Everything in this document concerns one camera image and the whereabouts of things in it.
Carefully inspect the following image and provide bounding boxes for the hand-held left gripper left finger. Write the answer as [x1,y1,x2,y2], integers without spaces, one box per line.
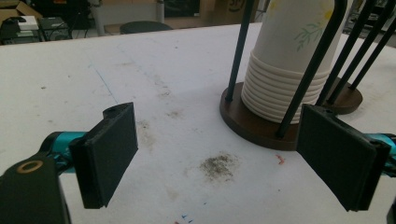
[46,102,139,209]

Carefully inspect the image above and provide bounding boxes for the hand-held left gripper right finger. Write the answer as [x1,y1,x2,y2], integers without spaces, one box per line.
[295,104,396,213]

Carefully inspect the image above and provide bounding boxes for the stack of white paper cups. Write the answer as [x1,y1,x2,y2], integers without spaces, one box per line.
[241,0,345,125]

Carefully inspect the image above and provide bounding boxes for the dark round stool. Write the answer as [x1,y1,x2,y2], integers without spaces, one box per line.
[120,21,174,35]

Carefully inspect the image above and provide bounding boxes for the black electronic device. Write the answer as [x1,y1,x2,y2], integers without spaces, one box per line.
[37,17,72,41]

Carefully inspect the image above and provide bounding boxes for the white table leg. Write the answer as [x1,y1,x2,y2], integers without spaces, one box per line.
[89,0,107,37]

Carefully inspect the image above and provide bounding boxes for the small white box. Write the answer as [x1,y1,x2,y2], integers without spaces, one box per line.
[18,15,39,32]

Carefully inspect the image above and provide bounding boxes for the dark monitor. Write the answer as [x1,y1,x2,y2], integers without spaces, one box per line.
[163,0,202,19]

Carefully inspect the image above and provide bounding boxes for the brown cardboard box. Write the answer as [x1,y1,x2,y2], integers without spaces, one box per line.
[0,0,44,24]

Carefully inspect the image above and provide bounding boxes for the printed cardboard box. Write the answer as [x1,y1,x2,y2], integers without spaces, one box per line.
[214,0,246,21]

